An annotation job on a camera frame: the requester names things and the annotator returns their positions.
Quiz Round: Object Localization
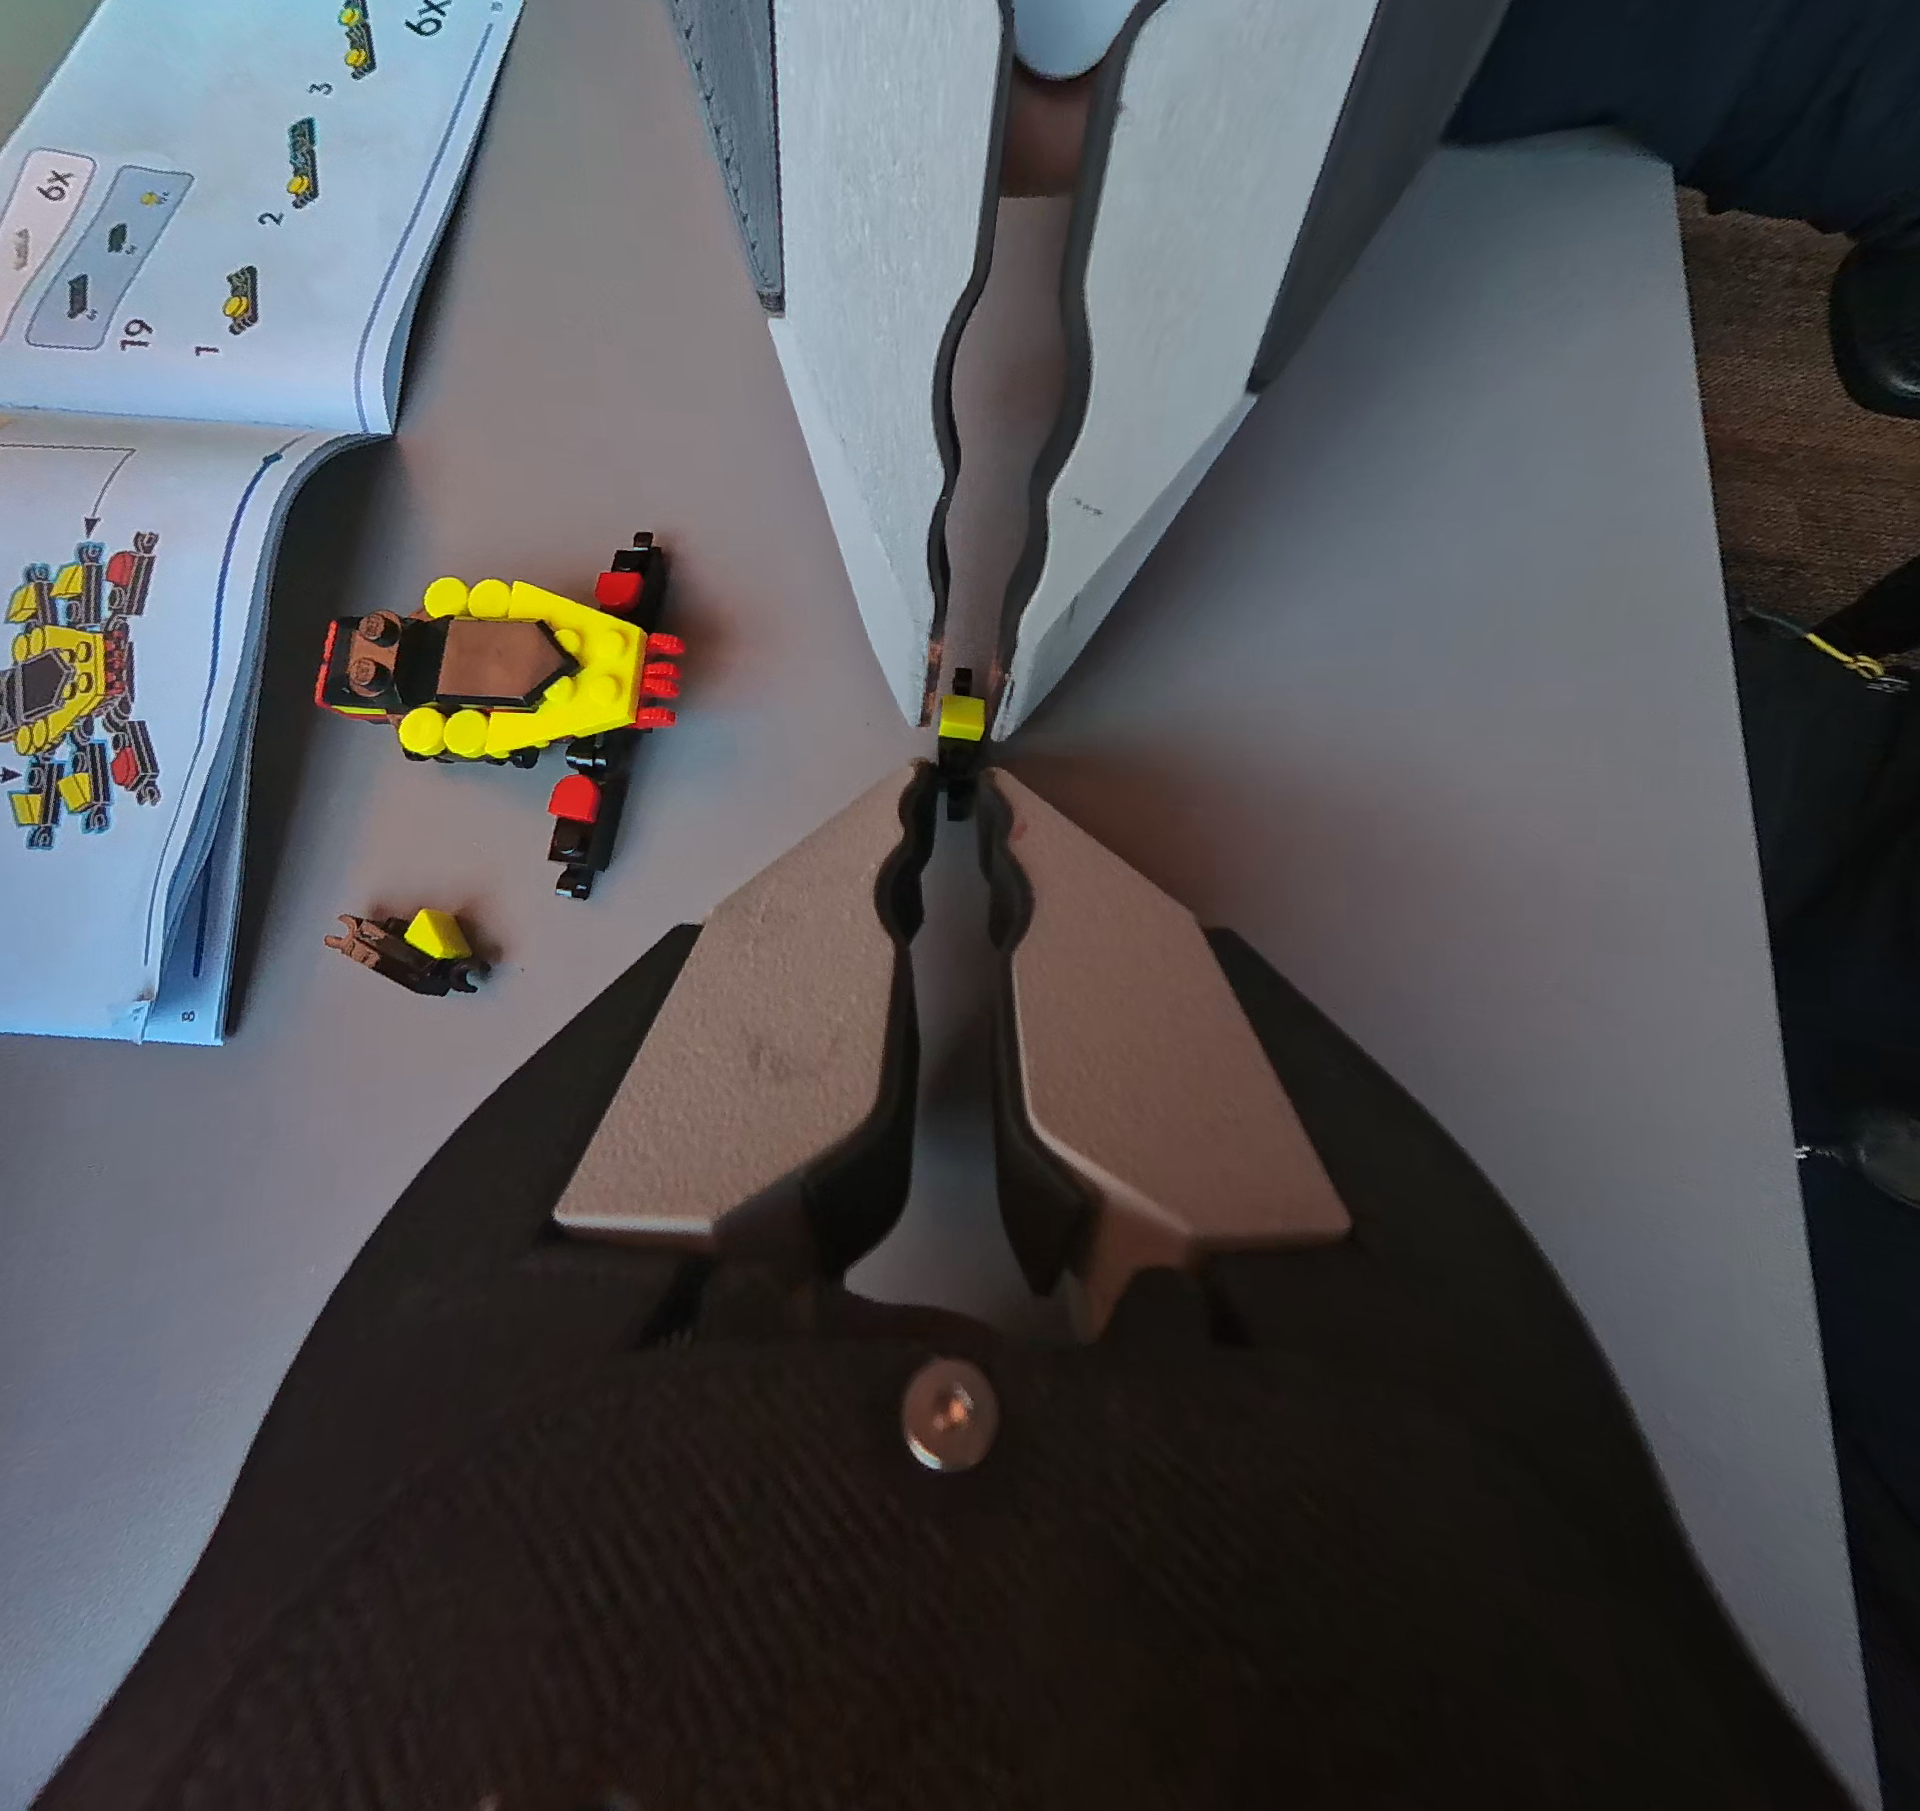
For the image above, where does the dark blue cloth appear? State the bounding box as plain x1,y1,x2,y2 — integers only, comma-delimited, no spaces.
1446,0,1920,244

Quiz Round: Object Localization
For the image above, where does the black lego leg yellow slope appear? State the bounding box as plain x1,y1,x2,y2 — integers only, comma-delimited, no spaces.
335,907,492,1000

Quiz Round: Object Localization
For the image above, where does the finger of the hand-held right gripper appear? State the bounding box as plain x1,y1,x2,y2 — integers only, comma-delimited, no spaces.
765,0,1006,729
980,0,1405,732

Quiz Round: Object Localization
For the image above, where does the black bag with yellow cord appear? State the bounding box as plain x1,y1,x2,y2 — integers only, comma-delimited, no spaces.
1732,559,1920,1244

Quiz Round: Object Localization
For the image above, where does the lego instruction booklet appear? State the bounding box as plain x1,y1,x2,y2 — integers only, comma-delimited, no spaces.
0,0,527,1048

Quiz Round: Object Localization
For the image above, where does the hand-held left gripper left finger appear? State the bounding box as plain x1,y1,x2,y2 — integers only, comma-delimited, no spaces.
553,760,923,1281

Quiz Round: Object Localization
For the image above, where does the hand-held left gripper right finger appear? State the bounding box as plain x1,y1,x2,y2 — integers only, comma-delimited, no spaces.
976,768,1353,1346

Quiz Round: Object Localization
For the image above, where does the small yellow black lego piece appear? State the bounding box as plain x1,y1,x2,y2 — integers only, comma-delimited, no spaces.
934,662,990,822

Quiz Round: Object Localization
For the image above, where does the yellow red black lego model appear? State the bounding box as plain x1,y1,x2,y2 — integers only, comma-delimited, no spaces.
318,529,689,904

